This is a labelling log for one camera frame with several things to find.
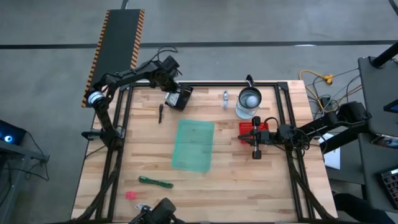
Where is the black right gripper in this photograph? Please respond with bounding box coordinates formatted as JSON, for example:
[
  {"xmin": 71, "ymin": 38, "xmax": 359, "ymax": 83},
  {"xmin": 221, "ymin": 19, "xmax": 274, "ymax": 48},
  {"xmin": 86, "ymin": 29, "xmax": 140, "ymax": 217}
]
[{"xmin": 237, "ymin": 115, "xmax": 272, "ymax": 161}]

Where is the translucent teal plastic bin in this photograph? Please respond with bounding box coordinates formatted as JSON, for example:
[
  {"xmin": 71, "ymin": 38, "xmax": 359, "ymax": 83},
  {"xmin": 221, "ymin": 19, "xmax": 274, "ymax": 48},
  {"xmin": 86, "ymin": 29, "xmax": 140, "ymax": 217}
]
[{"xmin": 171, "ymin": 118, "xmax": 215, "ymax": 174}]

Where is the red mesh plastic basket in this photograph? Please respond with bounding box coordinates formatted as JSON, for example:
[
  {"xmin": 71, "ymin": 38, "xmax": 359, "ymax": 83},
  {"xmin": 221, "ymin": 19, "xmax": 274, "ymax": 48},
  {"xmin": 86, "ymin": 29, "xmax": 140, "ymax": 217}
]
[{"xmin": 238, "ymin": 121, "xmax": 270, "ymax": 146}]

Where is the black mesh plastic basket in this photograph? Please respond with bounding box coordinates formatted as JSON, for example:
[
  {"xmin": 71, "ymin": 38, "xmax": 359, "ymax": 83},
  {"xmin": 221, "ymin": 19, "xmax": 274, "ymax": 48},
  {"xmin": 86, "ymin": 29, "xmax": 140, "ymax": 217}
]
[{"xmin": 165, "ymin": 83, "xmax": 194, "ymax": 113}]

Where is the black hazard-striped floor mat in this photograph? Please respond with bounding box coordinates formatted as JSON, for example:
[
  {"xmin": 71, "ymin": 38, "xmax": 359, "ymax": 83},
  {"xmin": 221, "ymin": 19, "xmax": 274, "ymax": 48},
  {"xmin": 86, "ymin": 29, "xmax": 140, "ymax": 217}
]
[{"xmin": 81, "ymin": 9, "xmax": 146, "ymax": 108}]

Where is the white paper sheet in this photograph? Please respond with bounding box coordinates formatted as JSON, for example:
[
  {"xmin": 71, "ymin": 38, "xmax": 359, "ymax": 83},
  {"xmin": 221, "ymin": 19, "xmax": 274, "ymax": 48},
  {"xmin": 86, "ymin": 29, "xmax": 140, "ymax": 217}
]
[{"xmin": 318, "ymin": 133, "xmax": 342, "ymax": 170}]

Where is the black diagonal beam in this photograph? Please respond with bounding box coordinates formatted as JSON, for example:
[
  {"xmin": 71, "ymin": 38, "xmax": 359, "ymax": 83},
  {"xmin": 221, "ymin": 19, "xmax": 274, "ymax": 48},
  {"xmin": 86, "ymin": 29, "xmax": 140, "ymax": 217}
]
[{"xmin": 320, "ymin": 123, "xmax": 371, "ymax": 155}]

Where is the black boxy device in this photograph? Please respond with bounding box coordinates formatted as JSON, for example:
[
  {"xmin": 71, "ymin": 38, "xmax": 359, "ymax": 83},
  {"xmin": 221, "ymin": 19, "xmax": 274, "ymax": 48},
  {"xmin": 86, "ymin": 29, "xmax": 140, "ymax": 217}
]
[{"xmin": 129, "ymin": 197, "xmax": 186, "ymax": 224}]

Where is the person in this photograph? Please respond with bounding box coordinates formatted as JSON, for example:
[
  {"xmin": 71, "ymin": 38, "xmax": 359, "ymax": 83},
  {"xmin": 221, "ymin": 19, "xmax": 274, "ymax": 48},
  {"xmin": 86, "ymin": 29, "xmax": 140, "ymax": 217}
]
[{"xmin": 333, "ymin": 192, "xmax": 385, "ymax": 224}]

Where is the blue screen device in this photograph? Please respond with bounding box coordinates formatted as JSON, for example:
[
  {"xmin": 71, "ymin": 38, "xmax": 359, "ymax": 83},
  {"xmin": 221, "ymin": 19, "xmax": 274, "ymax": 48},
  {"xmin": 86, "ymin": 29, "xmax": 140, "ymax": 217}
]
[{"xmin": 384, "ymin": 99, "xmax": 398, "ymax": 114}]

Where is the black keypad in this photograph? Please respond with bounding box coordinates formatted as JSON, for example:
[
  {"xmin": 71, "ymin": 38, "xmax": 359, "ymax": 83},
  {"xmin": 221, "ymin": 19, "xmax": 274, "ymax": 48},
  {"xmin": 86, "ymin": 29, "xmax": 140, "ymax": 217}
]
[{"xmin": 381, "ymin": 167, "xmax": 398, "ymax": 210}]

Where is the black pole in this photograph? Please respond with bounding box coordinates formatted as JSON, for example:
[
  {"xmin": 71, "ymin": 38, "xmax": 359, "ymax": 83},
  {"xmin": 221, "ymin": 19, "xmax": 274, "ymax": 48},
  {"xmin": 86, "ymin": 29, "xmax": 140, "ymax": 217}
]
[{"xmin": 371, "ymin": 42, "xmax": 398, "ymax": 68}]

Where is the black computer with blue light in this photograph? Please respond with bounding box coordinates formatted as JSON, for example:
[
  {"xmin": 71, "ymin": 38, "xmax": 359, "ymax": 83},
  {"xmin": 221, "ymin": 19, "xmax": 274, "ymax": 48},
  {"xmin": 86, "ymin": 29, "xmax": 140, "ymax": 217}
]
[{"xmin": 0, "ymin": 119, "xmax": 27, "ymax": 146}]

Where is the gray metal side desk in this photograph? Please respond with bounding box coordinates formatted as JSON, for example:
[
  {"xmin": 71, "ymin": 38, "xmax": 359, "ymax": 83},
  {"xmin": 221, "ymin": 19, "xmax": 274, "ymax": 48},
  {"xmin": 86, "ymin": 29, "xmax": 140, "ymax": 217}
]
[{"xmin": 0, "ymin": 139, "xmax": 50, "ymax": 224}]

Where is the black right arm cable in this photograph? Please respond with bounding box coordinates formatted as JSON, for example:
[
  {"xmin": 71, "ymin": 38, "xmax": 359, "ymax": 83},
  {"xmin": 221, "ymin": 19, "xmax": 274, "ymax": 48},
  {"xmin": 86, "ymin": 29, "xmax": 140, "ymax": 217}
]
[{"xmin": 263, "ymin": 116, "xmax": 312, "ymax": 152}]

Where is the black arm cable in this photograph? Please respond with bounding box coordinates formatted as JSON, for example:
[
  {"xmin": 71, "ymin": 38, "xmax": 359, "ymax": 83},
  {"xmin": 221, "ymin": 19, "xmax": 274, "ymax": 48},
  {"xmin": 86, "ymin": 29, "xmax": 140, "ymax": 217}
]
[
  {"xmin": 263, "ymin": 116, "xmax": 312, "ymax": 152},
  {"xmin": 150, "ymin": 45, "xmax": 179, "ymax": 63}
]

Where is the cylindrical pitcher with handle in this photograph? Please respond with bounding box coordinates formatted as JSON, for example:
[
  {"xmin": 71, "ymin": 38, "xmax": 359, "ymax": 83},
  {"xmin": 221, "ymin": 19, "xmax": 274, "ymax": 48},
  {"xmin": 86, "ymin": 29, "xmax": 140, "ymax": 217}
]
[{"xmin": 235, "ymin": 74, "xmax": 263, "ymax": 119}]

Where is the black metal table frame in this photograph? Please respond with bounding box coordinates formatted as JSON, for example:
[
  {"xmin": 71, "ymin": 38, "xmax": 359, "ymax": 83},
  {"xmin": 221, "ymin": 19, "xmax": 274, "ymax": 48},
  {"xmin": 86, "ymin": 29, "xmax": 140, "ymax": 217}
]
[{"xmin": 73, "ymin": 80, "xmax": 336, "ymax": 223}]

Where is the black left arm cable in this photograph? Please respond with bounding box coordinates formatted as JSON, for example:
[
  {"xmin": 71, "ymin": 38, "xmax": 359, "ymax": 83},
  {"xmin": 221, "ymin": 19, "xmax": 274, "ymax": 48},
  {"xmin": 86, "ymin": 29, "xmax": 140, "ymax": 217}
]
[{"xmin": 150, "ymin": 45, "xmax": 179, "ymax": 63}]

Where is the yellow floor cable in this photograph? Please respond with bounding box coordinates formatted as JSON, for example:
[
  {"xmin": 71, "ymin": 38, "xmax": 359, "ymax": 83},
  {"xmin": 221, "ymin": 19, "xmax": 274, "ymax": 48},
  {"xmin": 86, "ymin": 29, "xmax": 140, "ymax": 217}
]
[{"xmin": 298, "ymin": 70, "xmax": 363, "ymax": 113}]

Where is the black floor cable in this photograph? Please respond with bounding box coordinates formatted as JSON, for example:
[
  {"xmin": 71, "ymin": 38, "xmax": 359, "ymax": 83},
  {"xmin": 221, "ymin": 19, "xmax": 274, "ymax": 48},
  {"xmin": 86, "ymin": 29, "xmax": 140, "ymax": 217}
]
[{"xmin": 306, "ymin": 67, "xmax": 363, "ymax": 106}]

